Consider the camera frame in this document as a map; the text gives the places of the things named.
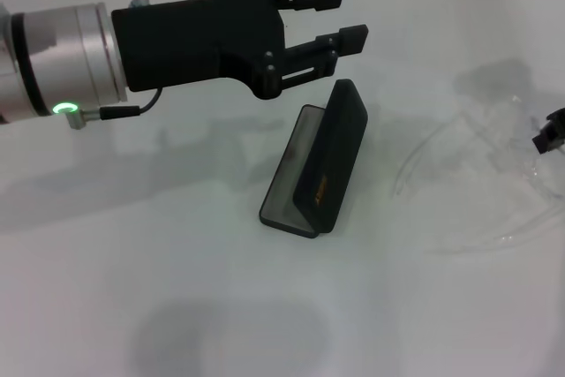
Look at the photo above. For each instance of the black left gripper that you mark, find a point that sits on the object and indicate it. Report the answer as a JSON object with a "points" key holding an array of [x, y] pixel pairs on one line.
{"points": [[194, 41]]}

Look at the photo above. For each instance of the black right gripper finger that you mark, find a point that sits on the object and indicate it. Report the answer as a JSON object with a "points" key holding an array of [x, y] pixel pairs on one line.
{"points": [[547, 140]]}

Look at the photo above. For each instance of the clear white glasses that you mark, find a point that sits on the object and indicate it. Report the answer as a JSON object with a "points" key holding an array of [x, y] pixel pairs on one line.
{"points": [[547, 178]]}

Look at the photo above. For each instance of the black glasses case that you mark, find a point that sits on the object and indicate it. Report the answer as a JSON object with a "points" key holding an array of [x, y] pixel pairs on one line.
{"points": [[335, 152]]}

